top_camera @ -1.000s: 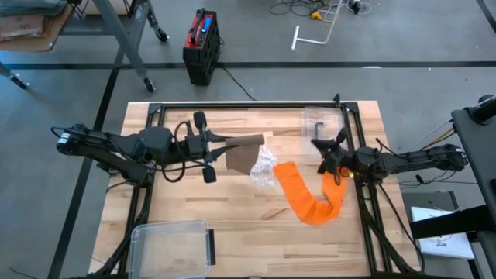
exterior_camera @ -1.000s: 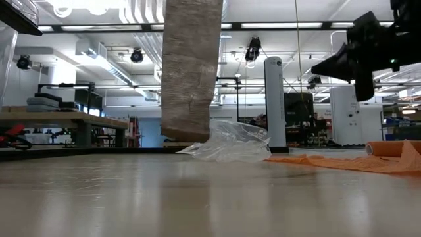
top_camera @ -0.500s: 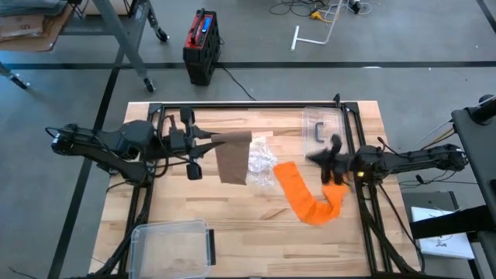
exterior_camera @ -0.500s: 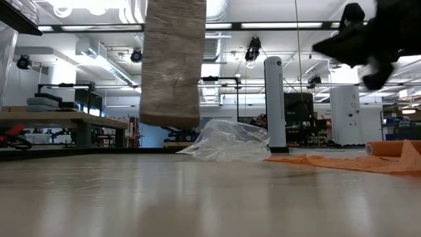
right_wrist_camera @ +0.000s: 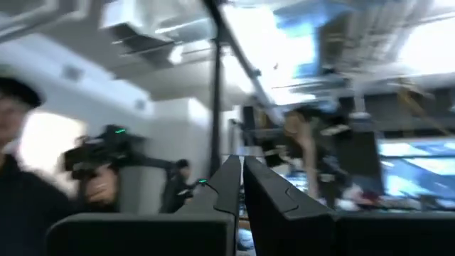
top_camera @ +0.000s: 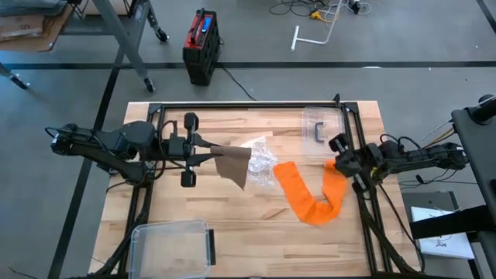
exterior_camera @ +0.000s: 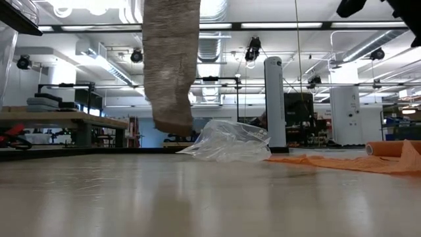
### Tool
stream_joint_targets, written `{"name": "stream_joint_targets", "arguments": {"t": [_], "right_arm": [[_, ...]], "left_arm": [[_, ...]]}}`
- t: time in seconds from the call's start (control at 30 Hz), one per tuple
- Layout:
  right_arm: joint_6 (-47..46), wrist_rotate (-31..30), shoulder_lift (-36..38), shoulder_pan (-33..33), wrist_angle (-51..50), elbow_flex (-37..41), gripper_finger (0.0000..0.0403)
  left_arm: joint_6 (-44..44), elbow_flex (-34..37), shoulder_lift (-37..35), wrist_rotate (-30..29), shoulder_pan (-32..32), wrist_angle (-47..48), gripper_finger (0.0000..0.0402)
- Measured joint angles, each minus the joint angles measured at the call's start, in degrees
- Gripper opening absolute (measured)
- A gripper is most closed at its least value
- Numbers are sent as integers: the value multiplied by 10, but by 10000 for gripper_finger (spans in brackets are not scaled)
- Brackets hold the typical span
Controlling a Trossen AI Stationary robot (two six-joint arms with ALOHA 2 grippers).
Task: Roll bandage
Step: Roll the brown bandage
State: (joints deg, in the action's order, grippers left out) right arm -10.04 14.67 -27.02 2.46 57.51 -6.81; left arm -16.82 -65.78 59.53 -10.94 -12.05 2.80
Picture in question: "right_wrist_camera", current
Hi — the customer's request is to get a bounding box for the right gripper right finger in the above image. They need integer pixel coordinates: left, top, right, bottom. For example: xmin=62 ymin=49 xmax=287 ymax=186
xmin=243 ymin=155 xmax=455 ymax=256

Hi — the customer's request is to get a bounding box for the person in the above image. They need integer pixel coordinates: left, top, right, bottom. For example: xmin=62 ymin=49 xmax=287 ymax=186
xmin=0 ymin=76 xmax=120 ymax=256

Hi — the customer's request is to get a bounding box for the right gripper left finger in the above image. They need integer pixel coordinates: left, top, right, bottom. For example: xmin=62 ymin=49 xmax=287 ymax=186
xmin=45 ymin=154 xmax=243 ymax=256

